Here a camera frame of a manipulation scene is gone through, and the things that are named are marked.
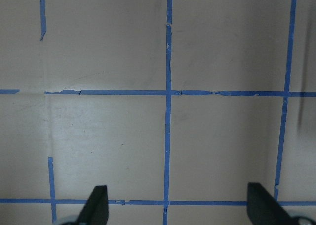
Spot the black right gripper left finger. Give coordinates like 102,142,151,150
76,185,109,225

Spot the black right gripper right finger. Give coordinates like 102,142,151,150
247,182,295,225

